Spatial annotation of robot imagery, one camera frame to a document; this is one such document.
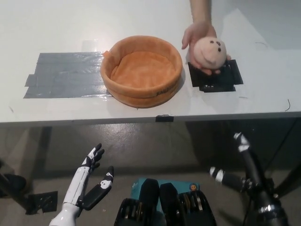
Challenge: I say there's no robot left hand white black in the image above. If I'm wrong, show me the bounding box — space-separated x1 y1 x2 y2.
48 142 115 226

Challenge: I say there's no pink plush dumpling toy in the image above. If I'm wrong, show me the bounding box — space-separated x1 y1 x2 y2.
193 35 228 71

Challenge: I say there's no orange plush round basket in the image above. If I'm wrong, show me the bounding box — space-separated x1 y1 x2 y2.
100 35 183 108

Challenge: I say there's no dark metal table leg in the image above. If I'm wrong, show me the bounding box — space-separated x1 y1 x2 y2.
24 126 53 196

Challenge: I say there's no person's bare hand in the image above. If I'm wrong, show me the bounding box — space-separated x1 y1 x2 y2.
181 21 232 76

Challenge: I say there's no robot torso black and teal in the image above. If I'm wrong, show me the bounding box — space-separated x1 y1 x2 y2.
114 178 217 226

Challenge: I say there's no small black tape strip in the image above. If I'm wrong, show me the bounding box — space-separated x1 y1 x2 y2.
155 114 174 122

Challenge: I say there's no grey duct tape patch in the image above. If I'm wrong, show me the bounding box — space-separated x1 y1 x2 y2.
23 52 114 99

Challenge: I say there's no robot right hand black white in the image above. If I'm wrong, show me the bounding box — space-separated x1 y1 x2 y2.
209 132 281 212

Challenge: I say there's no black shoe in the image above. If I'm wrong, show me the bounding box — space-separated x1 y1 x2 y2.
0 173 27 197

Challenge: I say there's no black tape patch on table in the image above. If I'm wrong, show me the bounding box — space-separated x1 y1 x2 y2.
188 59 244 93

